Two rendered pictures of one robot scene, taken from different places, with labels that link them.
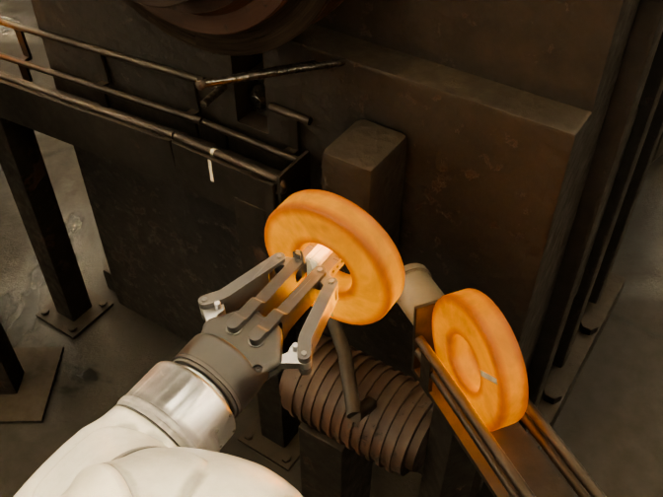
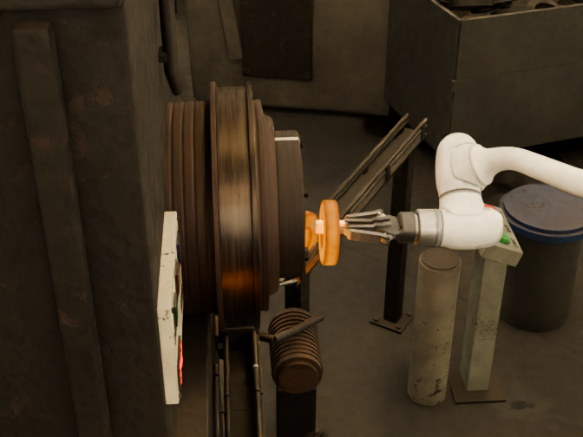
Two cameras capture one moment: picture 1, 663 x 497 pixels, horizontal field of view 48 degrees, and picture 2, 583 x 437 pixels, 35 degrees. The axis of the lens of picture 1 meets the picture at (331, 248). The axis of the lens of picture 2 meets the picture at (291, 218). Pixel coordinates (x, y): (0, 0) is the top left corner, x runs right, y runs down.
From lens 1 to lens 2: 2.35 m
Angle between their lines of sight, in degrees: 90
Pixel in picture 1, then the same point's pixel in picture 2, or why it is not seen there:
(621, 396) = not seen: hidden behind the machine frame
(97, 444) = (459, 205)
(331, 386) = (309, 340)
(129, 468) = (467, 153)
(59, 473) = (472, 208)
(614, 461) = not seen: hidden behind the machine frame
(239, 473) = (449, 143)
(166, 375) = (425, 214)
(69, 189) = not seen: outside the picture
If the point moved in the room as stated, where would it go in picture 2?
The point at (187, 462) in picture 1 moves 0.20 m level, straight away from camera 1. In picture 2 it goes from (455, 151) to (419, 186)
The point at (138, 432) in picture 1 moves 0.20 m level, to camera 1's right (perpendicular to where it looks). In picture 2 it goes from (446, 206) to (389, 173)
